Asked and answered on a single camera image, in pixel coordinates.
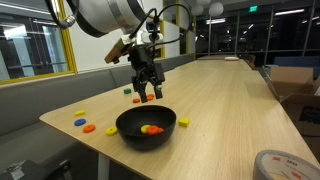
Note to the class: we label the grey duct tape roll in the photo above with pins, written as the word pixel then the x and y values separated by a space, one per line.
pixel 263 166

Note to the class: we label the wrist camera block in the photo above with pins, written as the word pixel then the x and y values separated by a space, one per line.
pixel 115 53

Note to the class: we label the round white pendant lamp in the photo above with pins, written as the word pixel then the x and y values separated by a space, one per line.
pixel 203 1
pixel 216 9
pixel 197 10

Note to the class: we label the yellow cube block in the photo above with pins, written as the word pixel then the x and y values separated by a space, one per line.
pixel 183 122

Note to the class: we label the grey upholstered bench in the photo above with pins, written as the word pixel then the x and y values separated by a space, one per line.
pixel 33 100

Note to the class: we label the white plate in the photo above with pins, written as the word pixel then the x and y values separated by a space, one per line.
pixel 231 58

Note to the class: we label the black bowl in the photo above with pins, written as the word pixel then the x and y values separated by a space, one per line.
pixel 133 140

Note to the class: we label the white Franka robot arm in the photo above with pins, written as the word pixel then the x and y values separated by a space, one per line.
pixel 100 13

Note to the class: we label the green exit sign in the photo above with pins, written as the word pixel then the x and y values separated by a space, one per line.
pixel 253 9

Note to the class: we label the long wooden table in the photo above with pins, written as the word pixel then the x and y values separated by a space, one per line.
pixel 216 65

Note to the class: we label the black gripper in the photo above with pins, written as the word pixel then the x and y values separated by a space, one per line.
pixel 143 63

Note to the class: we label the brown chair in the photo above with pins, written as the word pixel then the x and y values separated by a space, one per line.
pixel 251 60

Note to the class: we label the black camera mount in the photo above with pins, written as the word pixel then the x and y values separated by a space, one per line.
pixel 26 171

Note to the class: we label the blue sofa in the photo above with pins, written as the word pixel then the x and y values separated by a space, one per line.
pixel 293 61

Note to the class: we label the green block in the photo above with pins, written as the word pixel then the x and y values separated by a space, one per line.
pixel 127 91

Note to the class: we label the open cardboard box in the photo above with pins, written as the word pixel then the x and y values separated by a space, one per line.
pixel 296 110
pixel 290 80

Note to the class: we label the ceiling light strip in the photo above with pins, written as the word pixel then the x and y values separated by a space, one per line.
pixel 289 12
pixel 215 21

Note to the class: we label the flat yellow block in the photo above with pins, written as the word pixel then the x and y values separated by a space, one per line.
pixel 80 113

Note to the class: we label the yellow framed window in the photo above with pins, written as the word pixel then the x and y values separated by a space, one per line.
pixel 68 53

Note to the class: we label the white table leg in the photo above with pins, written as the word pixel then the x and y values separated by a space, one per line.
pixel 103 168

